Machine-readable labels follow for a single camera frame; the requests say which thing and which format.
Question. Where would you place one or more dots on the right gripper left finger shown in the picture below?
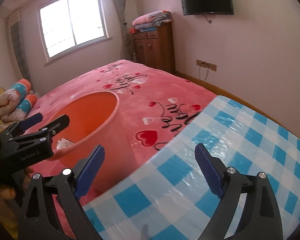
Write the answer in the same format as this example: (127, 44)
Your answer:
(39, 218)

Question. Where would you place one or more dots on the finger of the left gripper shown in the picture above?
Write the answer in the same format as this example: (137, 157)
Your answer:
(42, 135)
(19, 128)

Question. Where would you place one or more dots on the white milk carton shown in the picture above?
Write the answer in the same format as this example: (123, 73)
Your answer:
(63, 143)

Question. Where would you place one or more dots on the left hand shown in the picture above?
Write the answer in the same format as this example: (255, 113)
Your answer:
(8, 193)

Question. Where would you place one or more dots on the floral rolled pillows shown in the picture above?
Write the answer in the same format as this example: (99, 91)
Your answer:
(17, 102)

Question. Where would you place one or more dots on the orange plastic bucket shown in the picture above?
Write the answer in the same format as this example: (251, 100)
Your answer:
(99, 118)

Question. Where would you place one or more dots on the pink heart bedspread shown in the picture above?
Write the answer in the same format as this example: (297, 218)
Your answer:
(167, 104)

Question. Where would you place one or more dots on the blue checkered tablecloth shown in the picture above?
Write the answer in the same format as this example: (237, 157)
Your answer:
(168, 197)

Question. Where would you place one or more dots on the window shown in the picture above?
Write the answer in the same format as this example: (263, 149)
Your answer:
(69, 25)

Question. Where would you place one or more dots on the left grey curtain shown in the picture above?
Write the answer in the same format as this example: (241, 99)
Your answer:
(15, 33)

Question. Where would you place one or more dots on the brown wooden cabinet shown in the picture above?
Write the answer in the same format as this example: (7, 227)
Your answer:
(155, 48)

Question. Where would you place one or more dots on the folded blankets stack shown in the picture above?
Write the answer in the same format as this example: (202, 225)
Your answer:
(151, 20)

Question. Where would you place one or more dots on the grey checked curtain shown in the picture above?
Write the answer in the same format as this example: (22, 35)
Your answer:
(120, 6)

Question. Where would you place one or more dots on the wall power socket strip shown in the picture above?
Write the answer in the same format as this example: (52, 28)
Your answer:
(204, 64)

